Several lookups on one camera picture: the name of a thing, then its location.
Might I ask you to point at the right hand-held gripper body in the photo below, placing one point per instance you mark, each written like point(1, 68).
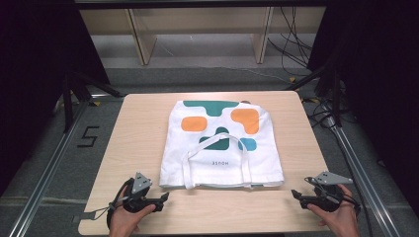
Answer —
point(326, 194)

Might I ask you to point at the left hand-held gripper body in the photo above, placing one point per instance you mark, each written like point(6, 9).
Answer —
point(140, 194)

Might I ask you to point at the white tote bag coloured shapes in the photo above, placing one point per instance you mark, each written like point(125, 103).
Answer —
point(210, 166)

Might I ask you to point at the person's right hand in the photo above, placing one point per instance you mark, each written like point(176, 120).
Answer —
point(341, 217)

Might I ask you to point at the person's left hand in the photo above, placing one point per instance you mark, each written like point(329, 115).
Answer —
point(126, 219)

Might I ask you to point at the black metal stand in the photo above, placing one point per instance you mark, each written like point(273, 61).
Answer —
point(70, 98)
point(334, 92)

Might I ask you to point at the dark curtain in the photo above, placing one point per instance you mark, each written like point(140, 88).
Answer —
point(382, 82)
point(36, 82)

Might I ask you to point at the aluminium floor rail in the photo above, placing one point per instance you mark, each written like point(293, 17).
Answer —
point(49, 171)
point(362, 177)

